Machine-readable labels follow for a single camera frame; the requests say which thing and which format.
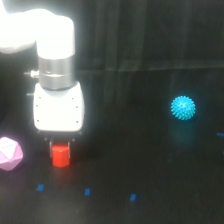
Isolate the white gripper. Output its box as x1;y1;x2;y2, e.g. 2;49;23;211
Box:
33;82;85;158

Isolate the red hexagonal block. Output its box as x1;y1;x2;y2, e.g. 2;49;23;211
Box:
52;144;70;168

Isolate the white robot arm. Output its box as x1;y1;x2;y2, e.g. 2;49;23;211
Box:
0;9;85;147

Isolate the blue tape mark left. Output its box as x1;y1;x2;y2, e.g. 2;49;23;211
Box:
37;184;44;191

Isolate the pink polyhedron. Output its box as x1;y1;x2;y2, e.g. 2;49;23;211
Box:
0;137;23;171

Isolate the blue tape mark middle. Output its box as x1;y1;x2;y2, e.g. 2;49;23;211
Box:
85;188;90;196

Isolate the black curtain backdrop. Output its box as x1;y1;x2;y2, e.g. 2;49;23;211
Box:
0;0;224;114

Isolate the blue spiky ball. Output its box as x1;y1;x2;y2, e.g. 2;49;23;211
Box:
171;96;196;121

